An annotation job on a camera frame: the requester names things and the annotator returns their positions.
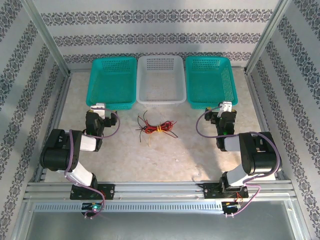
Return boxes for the teal plastic basket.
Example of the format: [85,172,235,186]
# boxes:
[185,55,239,111]
[85,56,138,111]

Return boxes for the white plastic basket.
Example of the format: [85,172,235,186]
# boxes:
[136,55,188,109]

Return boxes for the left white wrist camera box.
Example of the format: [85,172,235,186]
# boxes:
[90,102,107,118]

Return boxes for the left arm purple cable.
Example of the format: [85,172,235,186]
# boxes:
[63,107,122,220]

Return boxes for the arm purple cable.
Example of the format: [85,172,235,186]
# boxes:
[195,106,281,218]
[63,107,122,220]

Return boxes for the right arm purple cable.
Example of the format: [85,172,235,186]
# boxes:
[195,106,281,218]

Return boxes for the aluminium side rail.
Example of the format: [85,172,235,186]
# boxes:
[34,71,73,183]
[243,69,292,181]

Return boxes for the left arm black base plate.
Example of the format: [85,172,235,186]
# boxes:
[69,183,116,201]

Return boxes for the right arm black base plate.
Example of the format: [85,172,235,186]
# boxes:
[202,182,250,201]

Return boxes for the aluminium upright post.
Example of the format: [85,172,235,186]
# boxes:
[22,0,73,77]
[244,0,294,75]

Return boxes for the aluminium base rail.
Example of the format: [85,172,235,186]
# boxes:
[24,180,296,202]

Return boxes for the slotted grey cable tray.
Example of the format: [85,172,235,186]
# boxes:
[33,201,226,213]

